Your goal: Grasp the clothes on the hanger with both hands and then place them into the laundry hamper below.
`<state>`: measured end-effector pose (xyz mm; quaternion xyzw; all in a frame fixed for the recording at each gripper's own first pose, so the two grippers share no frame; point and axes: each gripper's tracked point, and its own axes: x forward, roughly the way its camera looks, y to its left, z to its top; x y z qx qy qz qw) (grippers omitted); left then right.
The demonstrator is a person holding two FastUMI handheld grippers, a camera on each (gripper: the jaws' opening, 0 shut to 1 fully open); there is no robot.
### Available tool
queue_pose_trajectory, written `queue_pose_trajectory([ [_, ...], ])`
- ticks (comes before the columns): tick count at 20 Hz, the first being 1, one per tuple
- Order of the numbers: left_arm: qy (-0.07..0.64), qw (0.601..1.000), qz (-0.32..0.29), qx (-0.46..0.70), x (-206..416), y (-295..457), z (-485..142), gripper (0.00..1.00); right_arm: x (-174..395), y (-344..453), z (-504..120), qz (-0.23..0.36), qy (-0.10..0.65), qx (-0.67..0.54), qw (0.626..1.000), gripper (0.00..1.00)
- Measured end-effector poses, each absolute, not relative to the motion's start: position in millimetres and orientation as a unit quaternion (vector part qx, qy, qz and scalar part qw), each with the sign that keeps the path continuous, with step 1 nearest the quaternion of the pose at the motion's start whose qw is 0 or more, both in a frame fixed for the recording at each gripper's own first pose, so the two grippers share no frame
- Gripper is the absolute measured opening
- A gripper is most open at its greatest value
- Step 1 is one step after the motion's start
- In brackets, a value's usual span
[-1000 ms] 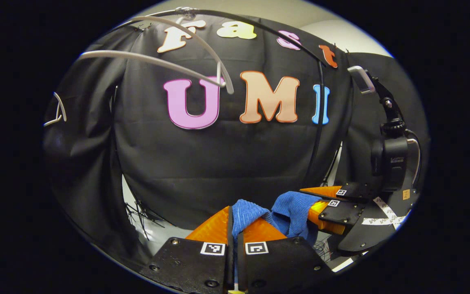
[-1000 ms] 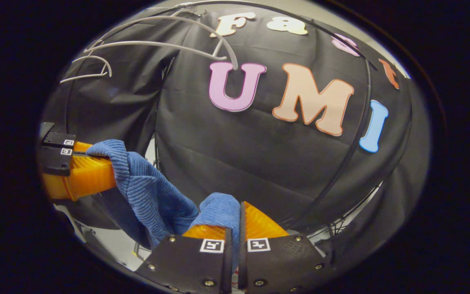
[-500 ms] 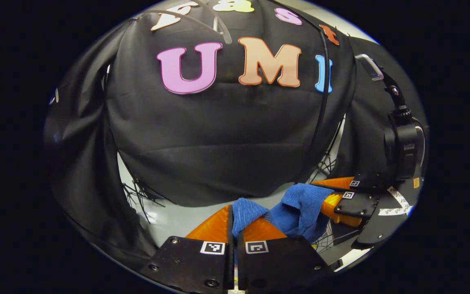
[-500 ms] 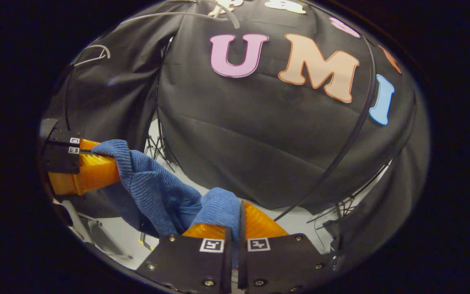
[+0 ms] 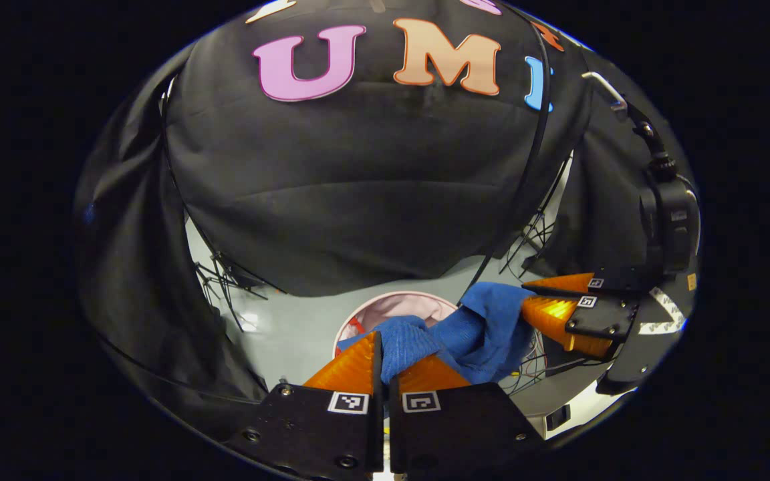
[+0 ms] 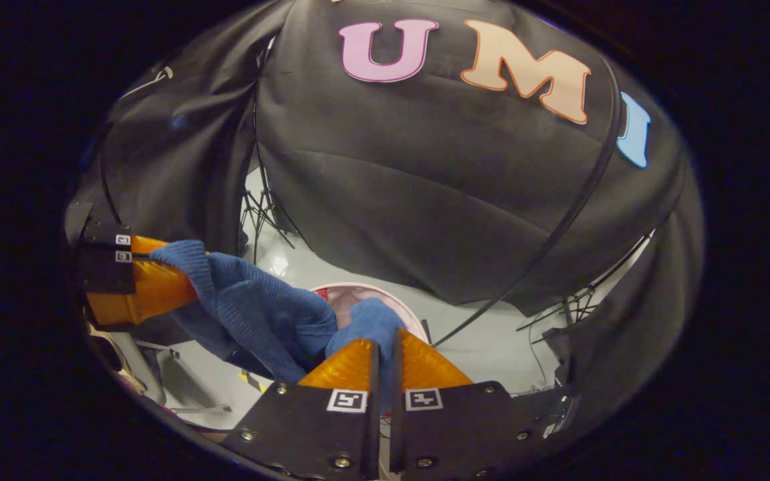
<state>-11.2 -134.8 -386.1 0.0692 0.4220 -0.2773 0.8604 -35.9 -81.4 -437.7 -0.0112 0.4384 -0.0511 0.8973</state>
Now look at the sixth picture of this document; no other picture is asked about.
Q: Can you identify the pink laundry hamper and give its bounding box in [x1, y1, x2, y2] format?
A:
[309, 282, 430, 345]

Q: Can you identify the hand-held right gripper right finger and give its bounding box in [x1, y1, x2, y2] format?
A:
[388, 327, 549, 478]

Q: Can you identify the blue ribbed knit garment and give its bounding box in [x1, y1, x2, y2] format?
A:
[150, 239, 409, 415]

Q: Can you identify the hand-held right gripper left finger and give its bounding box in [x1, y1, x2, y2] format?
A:
[221, 339, 380, 481]

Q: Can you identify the empty white plastic hanger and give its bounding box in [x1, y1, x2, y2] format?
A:
[120, 65, 174, 100]

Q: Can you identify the grey metal stand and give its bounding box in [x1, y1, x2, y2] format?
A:
[111, 331, 232, 415]

